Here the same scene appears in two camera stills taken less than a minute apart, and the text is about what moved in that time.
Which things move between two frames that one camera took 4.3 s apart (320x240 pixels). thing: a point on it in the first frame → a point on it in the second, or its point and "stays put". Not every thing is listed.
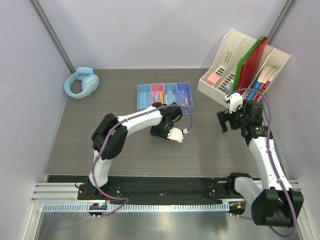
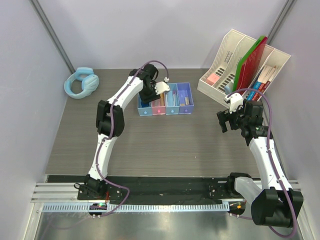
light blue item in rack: x=227 y=89 stays put
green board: x=257 y=42 stays put
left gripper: x=154 y=132 → x=150 y=98
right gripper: x=224 y=117 stays put
